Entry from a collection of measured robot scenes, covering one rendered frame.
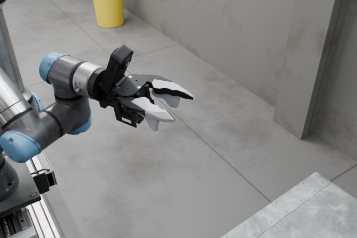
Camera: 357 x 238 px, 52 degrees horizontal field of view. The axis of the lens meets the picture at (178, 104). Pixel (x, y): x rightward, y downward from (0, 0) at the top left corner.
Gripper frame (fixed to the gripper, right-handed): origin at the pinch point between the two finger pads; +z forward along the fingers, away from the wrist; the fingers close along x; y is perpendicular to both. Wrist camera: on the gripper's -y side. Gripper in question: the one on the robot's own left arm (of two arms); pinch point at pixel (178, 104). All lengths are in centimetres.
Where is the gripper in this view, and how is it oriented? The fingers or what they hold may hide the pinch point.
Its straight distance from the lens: 68.7
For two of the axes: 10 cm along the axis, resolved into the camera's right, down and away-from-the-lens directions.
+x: -5.1, 5.9, -6.2
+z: 8.5, 3.0, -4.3
